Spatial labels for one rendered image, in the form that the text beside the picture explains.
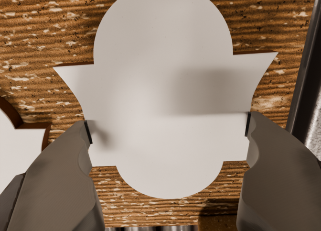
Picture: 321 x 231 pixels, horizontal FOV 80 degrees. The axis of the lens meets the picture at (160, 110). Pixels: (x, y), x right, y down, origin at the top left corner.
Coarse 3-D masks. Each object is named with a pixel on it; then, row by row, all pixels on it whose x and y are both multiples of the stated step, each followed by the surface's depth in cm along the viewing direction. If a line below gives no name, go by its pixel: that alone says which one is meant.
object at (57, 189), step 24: (72, 144) 9; (48, 168) 8; (72, 168) 8; (24, 192) 7; (48, 192) 7; (72, 192) 7; (96, 192) 8; (24, 216) 6; (48, 216) 6; (72, 216) 6; (96, 216) 6
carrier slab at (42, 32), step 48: (0, 0) 12; (48, 0) 12; (96, 0) 12; (240, 0) 12; (288, 0) 12; (0, 48) 13; (48, 48) 13; (240, 48) 13; (288, 48) 13; (48, 96) 15; (288, 96) 14; (48, 144) 17; (240, 192) 18
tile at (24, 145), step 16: (0, 96) 15; (0, 112) 14; (16, 112) 15; (0, 128) 15; (16, 128) 15; (32, 128) 15; (48, 128) 15; (0, 144) 15; (16, 144) 15; (32, 144) 15; (0, 160) 16; (16, 160) 16; (32, 160) 16; (0, 176) 17; (0, 192) 18
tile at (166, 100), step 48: (144, 0) 9; (192, 0) 9; (96, 48) 10; (144, 48) 10; (192, 48) 10; (96, 96) 11; (144, 96) 11; (192, 96) 11; (240, 96) 11; (96, 144) 13; (144, 144) 13; (192, 144) 13; (240, 144) 13; (144, 192) 15; (192, 192) 15
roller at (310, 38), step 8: (320, 0) 13; (320, 8) 14; (312, 16) 14; (320, 16) 14; (312, 24) 14; (312, 32) 14; (312, 40) 14; (304, 48) 14; (312, 48) 15; (304, 56) 15; (304, 64) 15; (304, 72) 15; (296, 80) 16; (304, 80) 16; (296, 88) 16; (296, 96) 16; (296, 104) 17; (296, 112) 17; (288, 120) 17; (288, 128) 17
